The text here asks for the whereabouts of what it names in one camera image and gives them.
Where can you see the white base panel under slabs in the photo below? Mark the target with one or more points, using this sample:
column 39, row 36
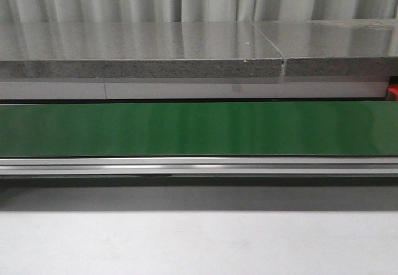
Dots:
column 191, row 88

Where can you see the grey stone slab left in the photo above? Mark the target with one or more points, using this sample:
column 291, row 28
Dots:
column 125, row 50

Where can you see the grey stone slab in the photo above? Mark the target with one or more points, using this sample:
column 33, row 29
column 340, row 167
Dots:
column 356, row 48
column 125, row 50

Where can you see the green conveyor belt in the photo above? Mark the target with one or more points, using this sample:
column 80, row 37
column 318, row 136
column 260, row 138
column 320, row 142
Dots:
column 263, row 128

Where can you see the grey stone slab right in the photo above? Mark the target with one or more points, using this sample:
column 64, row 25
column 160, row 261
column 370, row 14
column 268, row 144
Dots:
column 356, row 48

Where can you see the red object at right edge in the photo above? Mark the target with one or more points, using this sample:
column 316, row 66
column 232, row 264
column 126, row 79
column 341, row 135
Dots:
column 392, row 92

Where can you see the aluminium conveyor side rail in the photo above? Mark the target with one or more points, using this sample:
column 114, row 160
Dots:
column 96, row 167

